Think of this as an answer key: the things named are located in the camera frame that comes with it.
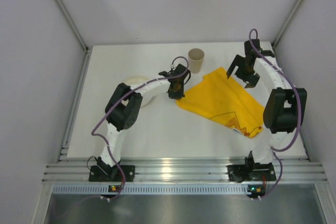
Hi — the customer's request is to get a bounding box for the yellow cartoon cloth placemat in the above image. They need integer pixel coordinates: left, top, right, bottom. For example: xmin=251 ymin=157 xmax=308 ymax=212
xmin=176 ymin=67 xmax=264 ymax=138

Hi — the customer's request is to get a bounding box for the beige paper cup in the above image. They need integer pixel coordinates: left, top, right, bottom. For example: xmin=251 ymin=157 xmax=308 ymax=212
xmin=188 ymin=48 xmax=205 ymax=74

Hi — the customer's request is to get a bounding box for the cream round plate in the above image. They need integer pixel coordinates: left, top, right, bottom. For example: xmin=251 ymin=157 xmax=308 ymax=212
xmin=124 ymin=74 xmax=155 ymax=108

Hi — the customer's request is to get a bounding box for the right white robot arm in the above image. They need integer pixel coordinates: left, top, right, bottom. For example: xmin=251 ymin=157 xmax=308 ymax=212
xmin=226 ymin=39 xmax=307 ymax=164

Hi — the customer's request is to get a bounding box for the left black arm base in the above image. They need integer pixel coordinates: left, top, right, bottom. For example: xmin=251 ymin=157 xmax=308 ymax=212
xmin=89 ymin=157 xmax=135 ymax=182

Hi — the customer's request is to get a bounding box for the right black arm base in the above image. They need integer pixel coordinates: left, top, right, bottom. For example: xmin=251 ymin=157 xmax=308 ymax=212
xmin=227 ymin=152 xmax=276 ymax=183

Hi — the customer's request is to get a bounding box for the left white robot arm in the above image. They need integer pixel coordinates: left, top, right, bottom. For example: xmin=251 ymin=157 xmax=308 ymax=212
xmin=99 ymin=64 xmax=191 ymax=167

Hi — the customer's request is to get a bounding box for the aluminium rail frame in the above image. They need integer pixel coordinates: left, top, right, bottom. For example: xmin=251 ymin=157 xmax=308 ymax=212
xmin=42 ymin=158 xmax=327 ymax=184

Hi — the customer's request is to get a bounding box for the perforated cable duct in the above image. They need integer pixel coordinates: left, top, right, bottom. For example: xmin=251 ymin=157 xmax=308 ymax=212
xmin=52 ymin=184 xmax=266 ymax=195

